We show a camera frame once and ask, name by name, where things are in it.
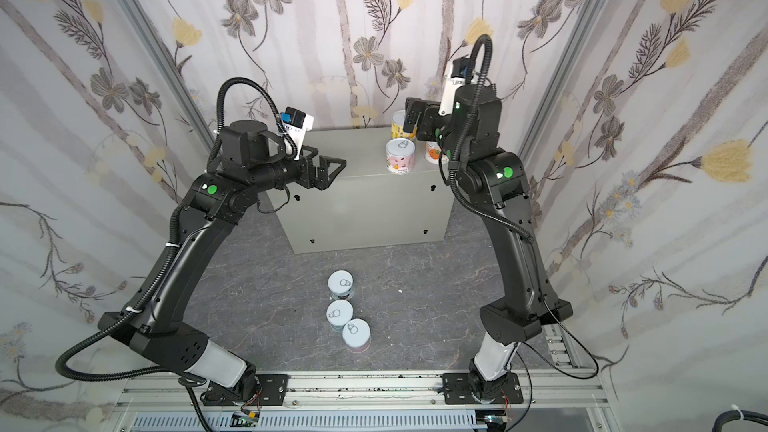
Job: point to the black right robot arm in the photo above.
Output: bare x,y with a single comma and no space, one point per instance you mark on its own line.
492,184

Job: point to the grey metal cabinet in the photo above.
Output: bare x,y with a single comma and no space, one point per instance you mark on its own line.
366,205

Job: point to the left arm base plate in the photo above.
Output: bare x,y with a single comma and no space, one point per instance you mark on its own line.
264,389

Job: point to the blue label can upper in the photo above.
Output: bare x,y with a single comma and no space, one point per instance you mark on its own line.
341,285

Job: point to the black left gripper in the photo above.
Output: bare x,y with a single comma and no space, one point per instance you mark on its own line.
313,170

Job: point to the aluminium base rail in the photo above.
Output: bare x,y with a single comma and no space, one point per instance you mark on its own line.
367,390

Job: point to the white slotted cable duct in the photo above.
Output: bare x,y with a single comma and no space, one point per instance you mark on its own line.
381,420

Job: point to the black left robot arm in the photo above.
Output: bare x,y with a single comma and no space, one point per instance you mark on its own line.
246,160

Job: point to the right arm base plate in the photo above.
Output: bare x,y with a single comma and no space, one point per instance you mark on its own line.
469,388

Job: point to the blue label can lower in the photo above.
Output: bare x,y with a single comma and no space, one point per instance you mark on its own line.
339,313

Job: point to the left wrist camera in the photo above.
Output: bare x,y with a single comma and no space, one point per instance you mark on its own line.
296,124

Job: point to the yellow white label can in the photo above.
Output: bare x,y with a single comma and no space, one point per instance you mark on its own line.
397,125

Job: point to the orange persimmon label can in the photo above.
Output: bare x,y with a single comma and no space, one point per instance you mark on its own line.
433,153

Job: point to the pink label can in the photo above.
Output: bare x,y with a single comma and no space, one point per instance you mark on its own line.
400,156

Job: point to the purple label can front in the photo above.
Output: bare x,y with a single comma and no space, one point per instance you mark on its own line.
356,334

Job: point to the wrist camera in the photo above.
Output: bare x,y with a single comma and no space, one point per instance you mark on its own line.
455,76
296,124

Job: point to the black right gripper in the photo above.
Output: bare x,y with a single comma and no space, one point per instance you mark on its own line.
424,121

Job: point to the blue label can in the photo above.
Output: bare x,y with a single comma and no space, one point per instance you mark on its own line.
339,313
341,285

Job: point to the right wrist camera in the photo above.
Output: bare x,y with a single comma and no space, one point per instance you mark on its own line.
455,76

